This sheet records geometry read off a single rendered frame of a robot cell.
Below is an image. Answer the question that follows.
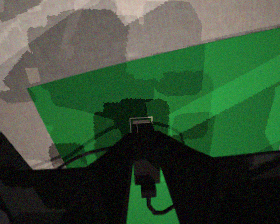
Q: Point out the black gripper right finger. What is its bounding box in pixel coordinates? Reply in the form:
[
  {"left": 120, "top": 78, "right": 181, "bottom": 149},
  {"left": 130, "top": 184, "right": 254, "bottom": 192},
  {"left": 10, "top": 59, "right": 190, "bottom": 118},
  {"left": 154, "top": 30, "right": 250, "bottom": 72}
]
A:
[{"left": 155, "top": 131, "right": 280, "bottom": 224}]

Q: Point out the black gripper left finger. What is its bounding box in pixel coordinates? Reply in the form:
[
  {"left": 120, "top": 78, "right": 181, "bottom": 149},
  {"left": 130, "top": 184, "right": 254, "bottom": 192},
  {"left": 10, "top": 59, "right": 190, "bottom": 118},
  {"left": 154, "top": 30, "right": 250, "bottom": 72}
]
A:
[{"left": 0, "top": 133, "right": 133, "bottom": 224}]

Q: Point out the green circuit board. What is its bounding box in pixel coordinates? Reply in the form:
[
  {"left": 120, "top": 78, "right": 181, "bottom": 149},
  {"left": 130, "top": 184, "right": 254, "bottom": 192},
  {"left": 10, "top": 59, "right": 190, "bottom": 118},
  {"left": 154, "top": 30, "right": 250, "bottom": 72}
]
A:
[{"left": 27, "top": 28, "right": 280, "bottom": 163}]

